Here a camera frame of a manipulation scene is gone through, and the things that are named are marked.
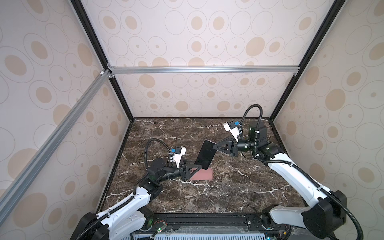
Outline pink phone case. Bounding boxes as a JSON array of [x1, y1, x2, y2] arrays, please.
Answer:
[[190, 168, 214, 181]]

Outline black phone purple edge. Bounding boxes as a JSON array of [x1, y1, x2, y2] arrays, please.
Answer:
[[195, 140, 217, 170]]

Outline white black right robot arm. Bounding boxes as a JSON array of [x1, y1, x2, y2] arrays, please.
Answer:
[[213, 121, 347, 239]]

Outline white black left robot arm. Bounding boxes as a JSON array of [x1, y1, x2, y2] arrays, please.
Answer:
[[71, 159, 209, 240]]

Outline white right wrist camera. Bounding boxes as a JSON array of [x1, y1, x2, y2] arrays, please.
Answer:
[[223, 121, 243, 142]]

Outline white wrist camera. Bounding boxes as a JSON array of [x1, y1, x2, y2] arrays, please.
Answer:
[[170, 146, 187, 168], [223, 121, 243, 142]]

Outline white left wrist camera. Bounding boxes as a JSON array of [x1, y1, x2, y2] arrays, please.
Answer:
[[170, 146, 187, 168]]

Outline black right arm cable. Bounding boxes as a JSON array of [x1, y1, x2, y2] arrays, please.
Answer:
[[239, 104, 364, 240]]

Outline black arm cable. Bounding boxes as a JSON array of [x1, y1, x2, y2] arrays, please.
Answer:
[[239, 104, 364, 240], [73, 137, 173, 240]]

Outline aluminium rail back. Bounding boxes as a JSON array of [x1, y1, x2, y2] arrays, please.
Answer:
[[111, 65, 300, 74]]

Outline aluminium rail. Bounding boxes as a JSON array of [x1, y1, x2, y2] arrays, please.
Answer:
[[1, 69, 111, 225], [111, 65, 300, 74]]

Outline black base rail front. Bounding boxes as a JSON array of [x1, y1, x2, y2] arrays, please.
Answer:
[[128, 213, 294, 240]]

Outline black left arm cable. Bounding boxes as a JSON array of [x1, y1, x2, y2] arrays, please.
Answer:
[[73, 137, 173, 240]]

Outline black corner frame post right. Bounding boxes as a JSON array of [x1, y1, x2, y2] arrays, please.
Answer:
[[270, 0, 346, 122]]

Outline black corner frame post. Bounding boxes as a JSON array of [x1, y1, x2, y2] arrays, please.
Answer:
[[270, 0, 346, 122], [70, 0, 135, 122]]

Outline aluminium rail left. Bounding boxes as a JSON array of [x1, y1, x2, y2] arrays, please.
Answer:
[[1, 69, 111, 225]]

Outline black corner frame post left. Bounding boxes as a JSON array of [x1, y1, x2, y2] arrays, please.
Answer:
[[70, 0, 135, 122]]

